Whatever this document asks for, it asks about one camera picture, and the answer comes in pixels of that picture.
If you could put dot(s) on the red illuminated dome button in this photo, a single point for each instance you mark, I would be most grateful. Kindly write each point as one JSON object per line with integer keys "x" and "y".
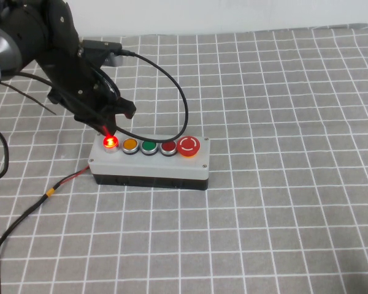
{"x": 110, "y": 142}

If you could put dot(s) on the grey white checkered tablecloth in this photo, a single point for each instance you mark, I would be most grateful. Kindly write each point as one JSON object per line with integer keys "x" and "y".
{"x": 263, "y": 214}

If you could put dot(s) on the red mushroom emergency stop button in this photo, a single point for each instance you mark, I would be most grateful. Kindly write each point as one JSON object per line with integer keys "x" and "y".
{"x": 188, "y": 144}

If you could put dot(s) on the yellow flat push button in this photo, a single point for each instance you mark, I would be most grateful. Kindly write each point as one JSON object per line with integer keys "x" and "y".
{"x": 130, "y": 144}

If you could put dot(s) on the grey black button control box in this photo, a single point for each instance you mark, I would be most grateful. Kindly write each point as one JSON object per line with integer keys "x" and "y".
{"x": 147, "y": 167}

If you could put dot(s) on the dark red flat push button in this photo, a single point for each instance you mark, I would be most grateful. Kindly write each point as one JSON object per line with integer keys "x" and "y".
{"x": 168, "y": 148}

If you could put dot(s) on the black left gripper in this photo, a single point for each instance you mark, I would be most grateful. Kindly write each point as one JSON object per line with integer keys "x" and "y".
{"x": 70, "y": 76}

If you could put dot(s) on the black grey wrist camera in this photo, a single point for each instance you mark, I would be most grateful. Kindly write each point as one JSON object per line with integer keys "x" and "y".
{"x": 101, "y": 46}

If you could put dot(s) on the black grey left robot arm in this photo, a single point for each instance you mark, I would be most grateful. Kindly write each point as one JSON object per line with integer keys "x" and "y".
{"x": 15, "y": 33}

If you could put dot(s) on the green flat push button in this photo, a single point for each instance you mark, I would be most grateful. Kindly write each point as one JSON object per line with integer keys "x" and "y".
{"x": 149, "y": 146}

